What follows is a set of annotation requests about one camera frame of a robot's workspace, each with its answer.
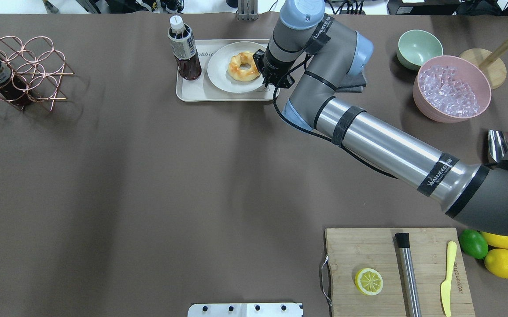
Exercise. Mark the wooden mug tree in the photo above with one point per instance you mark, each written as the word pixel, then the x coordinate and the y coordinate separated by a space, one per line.
pixel 490 63

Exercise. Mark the pink bowl of ice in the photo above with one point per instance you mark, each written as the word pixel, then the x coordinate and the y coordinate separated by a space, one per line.
pixel 449 89

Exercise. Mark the white camera pillar base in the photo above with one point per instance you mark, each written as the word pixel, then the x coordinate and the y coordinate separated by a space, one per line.
pixel 260 309

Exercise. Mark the yellow lemon one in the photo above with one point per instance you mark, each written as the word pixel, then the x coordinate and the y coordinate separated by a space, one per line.
pixel 495 240

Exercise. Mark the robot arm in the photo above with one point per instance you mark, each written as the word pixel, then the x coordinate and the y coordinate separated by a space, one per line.
pixel 474 195

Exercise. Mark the cream rabbit tray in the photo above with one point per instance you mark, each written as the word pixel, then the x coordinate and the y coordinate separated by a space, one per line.
pixel 202 89

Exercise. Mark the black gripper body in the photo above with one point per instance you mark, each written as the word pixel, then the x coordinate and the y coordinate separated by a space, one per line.
pixel 274 68

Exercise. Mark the yellow lemon two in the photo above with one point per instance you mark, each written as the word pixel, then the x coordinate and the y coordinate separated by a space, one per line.
pixel 496 262

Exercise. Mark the steel muddler rod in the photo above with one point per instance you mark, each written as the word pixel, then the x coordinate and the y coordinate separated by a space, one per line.
pixel 412 296

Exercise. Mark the green lime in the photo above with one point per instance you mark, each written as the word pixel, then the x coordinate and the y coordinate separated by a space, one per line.
pixel 473 243

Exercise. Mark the mint green bowl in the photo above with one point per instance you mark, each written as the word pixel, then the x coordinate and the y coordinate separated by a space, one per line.
pixel 415 47

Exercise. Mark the white round plate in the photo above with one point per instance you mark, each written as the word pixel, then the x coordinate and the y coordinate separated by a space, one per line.
pixel 218 64

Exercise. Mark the yellow plastic knife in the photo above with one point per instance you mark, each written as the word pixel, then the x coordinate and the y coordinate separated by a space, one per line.
pixel 446 284

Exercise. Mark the glazed donut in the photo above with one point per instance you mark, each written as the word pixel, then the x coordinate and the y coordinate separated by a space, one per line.
pixel 242 67

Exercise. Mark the copper wire bottle rack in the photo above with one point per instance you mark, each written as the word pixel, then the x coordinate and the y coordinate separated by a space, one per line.
pixel 40 66

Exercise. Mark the dark tea bottle on tray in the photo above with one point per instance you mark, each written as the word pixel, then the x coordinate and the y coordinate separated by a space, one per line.
pixel 183 46

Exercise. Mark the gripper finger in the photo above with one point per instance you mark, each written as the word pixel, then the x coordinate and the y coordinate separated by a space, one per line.
pixel 258 58
pixel 272 80

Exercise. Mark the grey folded cloth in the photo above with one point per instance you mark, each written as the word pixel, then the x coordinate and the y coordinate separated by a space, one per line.
pixel 352 83

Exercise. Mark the metal ice scoop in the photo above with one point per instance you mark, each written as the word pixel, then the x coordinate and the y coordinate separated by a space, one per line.
pixel 497 145

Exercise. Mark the half lemon slice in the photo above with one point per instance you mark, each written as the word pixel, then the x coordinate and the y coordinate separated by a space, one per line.
pixel 368 281

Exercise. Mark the wooden cutting board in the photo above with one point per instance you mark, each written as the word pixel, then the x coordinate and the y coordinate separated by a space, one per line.
pixel 352 249

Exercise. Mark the aluminium frame post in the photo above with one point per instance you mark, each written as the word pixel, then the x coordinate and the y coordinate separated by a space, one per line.
pixel 247 10

